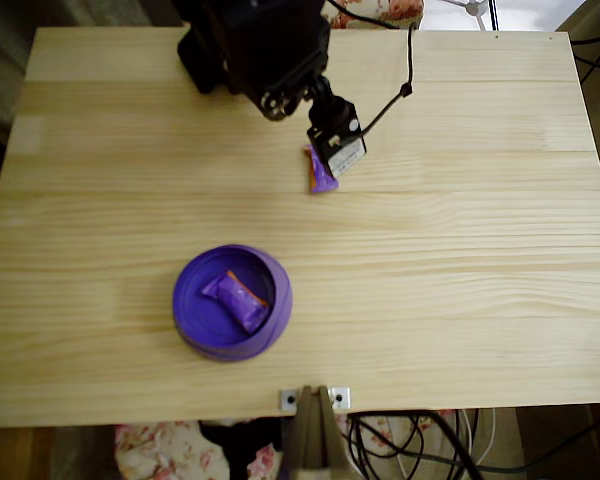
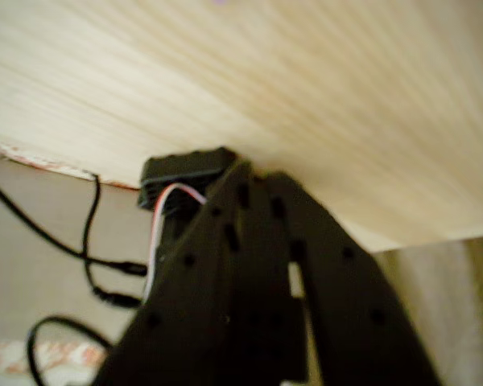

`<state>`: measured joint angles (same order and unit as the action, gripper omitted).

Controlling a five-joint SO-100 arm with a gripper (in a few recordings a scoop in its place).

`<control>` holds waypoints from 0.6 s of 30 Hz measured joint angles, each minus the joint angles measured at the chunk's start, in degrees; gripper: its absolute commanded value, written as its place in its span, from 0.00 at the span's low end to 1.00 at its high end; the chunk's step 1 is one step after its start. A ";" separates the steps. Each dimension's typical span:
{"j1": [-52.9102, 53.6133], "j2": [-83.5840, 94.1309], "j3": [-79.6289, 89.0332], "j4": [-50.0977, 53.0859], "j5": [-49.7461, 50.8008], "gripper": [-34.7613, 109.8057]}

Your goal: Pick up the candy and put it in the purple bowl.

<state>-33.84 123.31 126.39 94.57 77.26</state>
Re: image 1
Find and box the purple orange candy wrapper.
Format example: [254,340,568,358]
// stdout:
[302,144,340,195]
[199,270,272,335]

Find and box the purple plastic bowl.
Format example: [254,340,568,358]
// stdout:
[172,243,295,363]

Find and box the floral fabric cushion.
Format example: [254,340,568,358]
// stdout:
[114,409,461,480]
[322,0,425,31]

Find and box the white stand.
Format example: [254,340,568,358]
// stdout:
[442,0,491,30]

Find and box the black cloth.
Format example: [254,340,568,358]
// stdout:
[198,418,284,480]

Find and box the black wrist camera with label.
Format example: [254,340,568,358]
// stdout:
[305,77,369,182]

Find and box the black camera cable with knot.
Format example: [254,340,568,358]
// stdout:
[327,0,415,137]

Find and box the silver metal bracket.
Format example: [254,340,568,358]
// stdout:
[278,386,352,412]

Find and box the brown camera stand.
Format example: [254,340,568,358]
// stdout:
[282,384,354,480]

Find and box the thick black cable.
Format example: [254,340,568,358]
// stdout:
[352,409,486,480]

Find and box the white cable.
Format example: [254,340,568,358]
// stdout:
[397,407,497,480]

